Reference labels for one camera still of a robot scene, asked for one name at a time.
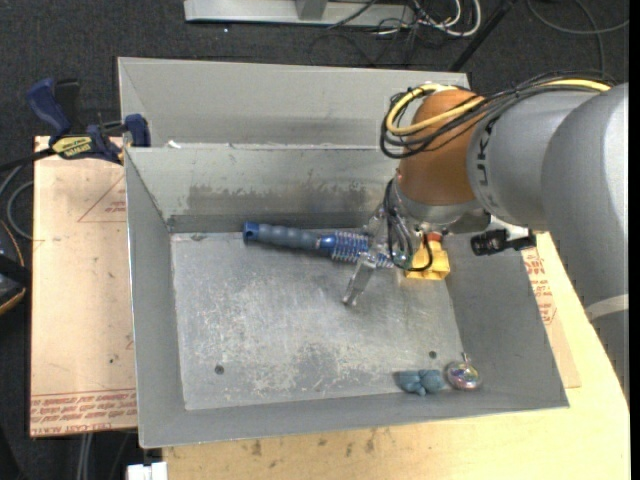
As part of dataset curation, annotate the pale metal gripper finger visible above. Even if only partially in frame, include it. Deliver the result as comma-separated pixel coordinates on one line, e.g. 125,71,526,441
350,264,380,308
341,260,368,305

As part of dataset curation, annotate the shiny iridescent round ornament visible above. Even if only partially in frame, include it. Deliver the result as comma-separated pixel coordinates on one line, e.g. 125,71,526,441
444,351,485,392

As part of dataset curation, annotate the yellow block with orange end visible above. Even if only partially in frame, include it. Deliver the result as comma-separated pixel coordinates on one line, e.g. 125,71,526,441
404,231,452,282

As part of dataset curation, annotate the blue handled spring tool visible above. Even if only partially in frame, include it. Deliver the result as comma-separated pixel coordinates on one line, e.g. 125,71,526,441
242,220,397,270

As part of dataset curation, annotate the brown cardboard board, red print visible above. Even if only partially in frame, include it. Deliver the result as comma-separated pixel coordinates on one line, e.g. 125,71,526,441
28,134,584,439

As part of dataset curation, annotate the black cylinder on white bracket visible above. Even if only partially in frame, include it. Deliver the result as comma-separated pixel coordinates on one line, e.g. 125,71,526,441
470,227,537,258

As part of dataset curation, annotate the blue-grey lumpy toy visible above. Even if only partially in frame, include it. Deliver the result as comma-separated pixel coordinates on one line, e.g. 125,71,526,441
394,368,446,398

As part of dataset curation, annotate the grey metal bin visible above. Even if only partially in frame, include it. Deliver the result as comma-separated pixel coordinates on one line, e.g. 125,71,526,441
117,56,571,450

